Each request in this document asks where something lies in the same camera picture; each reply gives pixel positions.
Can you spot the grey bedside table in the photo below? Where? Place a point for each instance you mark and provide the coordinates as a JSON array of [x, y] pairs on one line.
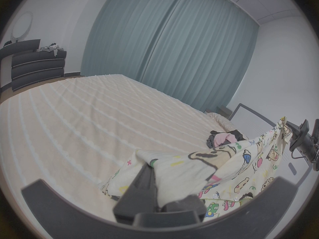
[[223, 109]]

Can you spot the bed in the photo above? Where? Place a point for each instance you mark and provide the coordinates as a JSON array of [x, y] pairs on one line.
[[74, 121]]

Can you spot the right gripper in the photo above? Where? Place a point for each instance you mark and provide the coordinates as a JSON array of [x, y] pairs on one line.
[[304, 144]]

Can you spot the dark grey chest of drawers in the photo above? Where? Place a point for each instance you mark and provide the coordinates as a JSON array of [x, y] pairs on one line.
[[37, 68]]

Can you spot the small heap of clothes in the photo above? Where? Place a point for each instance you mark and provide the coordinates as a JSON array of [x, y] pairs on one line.
[[49, 48]]

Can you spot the blue-green curtain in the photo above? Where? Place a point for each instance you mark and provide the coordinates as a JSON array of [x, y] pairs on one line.
[[174, 46]]

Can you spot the dark grey garment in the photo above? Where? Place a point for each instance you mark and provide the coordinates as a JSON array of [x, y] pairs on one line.
[[239, 136]]

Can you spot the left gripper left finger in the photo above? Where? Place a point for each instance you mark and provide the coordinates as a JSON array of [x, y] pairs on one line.
[[139, 190]]

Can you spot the cream pillow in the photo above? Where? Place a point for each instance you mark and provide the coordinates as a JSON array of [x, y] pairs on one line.
[[219, 119]]

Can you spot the white printed pyjama top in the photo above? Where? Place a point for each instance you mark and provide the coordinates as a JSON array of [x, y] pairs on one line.
[[179, 168]]

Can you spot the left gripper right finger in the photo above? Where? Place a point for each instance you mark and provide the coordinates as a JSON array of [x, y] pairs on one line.
[[184, 203]]

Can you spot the round white mirror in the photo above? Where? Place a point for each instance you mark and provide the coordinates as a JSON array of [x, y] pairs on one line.
[[22, 26]]

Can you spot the pink and grey garment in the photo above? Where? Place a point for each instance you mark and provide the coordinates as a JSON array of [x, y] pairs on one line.
[[220, 139]]

